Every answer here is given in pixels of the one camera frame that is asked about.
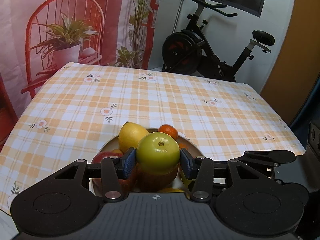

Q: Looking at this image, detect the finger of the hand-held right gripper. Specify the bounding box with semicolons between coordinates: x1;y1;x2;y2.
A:
237;150;297;167
261;164;284;182

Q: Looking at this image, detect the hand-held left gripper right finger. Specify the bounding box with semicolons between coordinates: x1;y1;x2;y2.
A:
180;147;274;202

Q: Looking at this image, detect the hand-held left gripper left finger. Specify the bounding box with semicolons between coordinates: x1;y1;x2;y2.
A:
51;147;137;202

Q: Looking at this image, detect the green apple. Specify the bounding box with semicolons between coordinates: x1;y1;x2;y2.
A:
180;171;192;189

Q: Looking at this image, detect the yellow lemon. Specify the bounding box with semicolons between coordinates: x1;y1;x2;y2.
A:
118;121;150;153

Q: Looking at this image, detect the cream round plate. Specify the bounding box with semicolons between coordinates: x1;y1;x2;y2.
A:
89;128;203;198

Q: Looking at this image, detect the yellow-green apple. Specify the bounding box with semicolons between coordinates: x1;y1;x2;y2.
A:
136;132;180;175

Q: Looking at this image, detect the red-brown apple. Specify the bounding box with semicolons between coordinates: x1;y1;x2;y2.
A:
135;164;178;192

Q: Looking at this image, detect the dark teal cloth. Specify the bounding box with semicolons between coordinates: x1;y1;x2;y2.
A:
287;75;320;130

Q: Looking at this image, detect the orange checked floral tablecloth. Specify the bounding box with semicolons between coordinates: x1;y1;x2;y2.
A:
0;62;307;217

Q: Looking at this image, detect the orange wooden door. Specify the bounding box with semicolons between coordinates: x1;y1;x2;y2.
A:
259;0;320;124

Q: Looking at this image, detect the black exercise bike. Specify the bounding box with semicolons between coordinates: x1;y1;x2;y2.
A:
161;0;275;82

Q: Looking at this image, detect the metal pole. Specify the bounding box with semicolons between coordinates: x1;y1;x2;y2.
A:
174;0;187;32

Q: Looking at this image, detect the pink printed backdrop cloth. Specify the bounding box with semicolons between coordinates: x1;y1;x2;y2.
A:
0;0;164;143

